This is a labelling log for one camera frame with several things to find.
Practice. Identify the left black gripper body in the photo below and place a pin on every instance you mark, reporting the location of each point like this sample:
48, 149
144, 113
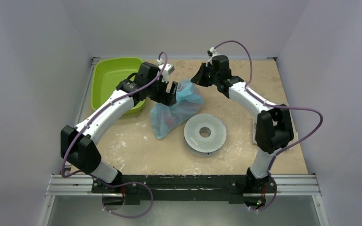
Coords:
158, 93

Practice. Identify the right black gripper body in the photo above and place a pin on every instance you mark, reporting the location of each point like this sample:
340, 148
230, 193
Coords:
208, 75

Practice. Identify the blue plastic bag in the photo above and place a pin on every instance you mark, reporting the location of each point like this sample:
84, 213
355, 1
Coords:
163, 119

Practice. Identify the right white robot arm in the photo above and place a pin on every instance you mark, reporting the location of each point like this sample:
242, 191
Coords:
273, 125

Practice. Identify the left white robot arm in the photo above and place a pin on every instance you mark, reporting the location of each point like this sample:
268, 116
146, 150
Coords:
78, 144

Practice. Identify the green plastic tub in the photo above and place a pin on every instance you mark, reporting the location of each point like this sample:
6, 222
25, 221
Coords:
108, 74

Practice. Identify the white perforated filament spool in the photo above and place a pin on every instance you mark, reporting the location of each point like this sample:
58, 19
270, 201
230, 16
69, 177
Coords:
204, 134

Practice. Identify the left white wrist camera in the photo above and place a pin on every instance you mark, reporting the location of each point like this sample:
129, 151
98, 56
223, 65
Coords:
167, 68

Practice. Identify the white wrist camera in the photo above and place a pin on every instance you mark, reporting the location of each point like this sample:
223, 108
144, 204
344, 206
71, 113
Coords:
167, 68
212, 52

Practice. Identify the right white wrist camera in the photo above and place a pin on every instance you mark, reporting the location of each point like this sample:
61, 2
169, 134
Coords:
212, 52

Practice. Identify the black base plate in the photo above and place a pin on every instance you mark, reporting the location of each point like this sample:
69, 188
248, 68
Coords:
233, 189

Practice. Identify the aluminium frame rail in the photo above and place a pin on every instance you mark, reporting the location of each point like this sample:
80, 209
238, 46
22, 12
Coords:
81, 185

